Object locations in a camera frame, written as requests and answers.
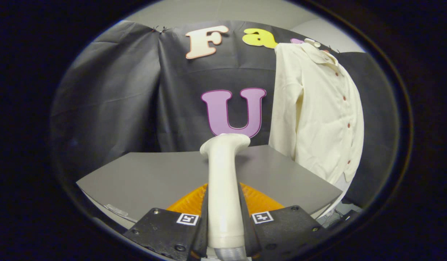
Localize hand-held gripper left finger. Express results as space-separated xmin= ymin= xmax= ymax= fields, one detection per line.
xmin=123 ymin=183 xmax=209 ymax=261

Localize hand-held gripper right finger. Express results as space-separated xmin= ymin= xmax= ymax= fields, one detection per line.
xmin=239 ymin=182 xmax=331 ymax=261

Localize cream button-up shirt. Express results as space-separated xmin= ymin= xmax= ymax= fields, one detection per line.
xmin=269 ymin=42 xmax=365 ymax=185

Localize clear plastic piece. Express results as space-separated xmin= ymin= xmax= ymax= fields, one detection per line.
xmin=104 ymin=204 xmax=129 ymax=218

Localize grey cabinet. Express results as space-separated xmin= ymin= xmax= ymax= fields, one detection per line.
xmin=76 ymin=144 xmax=343 ymax=232

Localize white ironing form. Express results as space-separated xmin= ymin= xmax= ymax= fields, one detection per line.
xmin=318 ymin=172 xmax=354 ymax=219

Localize black backdrop cloth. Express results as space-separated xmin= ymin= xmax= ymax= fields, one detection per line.
xmin=50 ymin=20 xmax=400 ymax=209

